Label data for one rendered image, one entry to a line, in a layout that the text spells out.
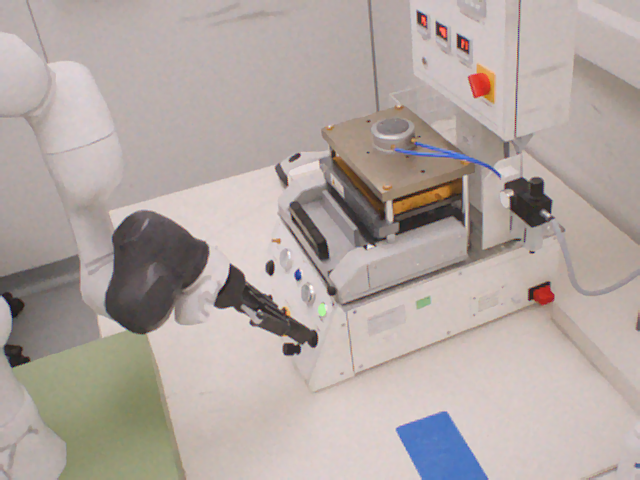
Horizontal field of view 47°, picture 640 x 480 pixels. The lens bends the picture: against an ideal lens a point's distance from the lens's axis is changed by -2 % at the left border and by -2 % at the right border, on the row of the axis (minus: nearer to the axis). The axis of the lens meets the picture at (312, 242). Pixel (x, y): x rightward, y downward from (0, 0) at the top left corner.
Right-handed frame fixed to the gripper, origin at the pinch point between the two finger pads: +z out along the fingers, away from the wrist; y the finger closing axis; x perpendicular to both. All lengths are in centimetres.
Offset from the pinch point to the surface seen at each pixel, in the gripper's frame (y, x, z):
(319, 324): -0.1, -3.4, 3.4
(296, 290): 11.4, -3.1, 3.6
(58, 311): 148, 95, 39
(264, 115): 162, -13, 57
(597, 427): -35, -25, 33
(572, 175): 29, -62, 57
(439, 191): 1.5, -35.6, 3.3
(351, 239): 5.7, -18.4, -0.2
